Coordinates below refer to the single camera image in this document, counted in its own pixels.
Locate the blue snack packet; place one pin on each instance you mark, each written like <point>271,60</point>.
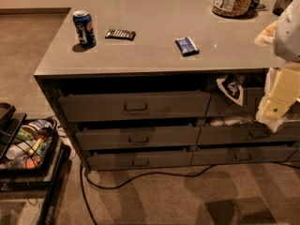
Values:
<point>186,46</point>

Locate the white blue packet in tray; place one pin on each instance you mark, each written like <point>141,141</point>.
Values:
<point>40,126</point>

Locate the black cart with trays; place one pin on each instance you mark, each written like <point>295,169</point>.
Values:
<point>47,176</point>

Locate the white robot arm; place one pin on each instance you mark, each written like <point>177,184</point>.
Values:
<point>284,34</point>

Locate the orange snack in tray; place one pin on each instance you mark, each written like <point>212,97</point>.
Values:
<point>32,162</point>

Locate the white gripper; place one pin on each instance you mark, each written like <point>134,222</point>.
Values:
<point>289,37</point>

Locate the blue Pepsi soda can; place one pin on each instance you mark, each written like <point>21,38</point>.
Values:
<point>84,27</point>

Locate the grey drawer cabinet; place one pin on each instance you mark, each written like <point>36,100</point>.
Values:
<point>152,62</point>

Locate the black white chip bag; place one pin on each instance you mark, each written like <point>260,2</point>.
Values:
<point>231,86</point>

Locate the white plastic bag in drawer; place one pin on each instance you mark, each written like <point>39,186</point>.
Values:
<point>230,120</point>

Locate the grey drawer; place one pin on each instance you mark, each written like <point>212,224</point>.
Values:
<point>130,106</point>
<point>242,155</point>
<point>248,133</point>
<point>117,138</point>
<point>141,160</point>
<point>220,105</point>

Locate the dark striped snack bar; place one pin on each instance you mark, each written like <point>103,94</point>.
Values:
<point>120,34</point>

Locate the large jar of nuts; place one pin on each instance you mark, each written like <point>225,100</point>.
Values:
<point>231,8</point>

